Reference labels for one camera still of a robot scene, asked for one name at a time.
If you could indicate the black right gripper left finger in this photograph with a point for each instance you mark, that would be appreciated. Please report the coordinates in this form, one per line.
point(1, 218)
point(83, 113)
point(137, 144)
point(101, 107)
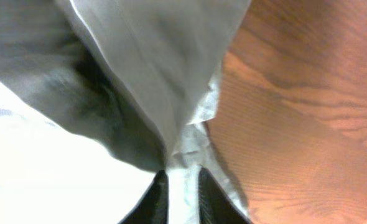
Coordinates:
point(153, 207)

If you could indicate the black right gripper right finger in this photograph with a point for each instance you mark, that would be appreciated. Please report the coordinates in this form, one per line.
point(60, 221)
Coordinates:
point(214, 206)

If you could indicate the khaki grey shorts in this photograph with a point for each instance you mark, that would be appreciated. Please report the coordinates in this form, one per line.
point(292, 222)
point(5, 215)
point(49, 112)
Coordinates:
point(97, 96)

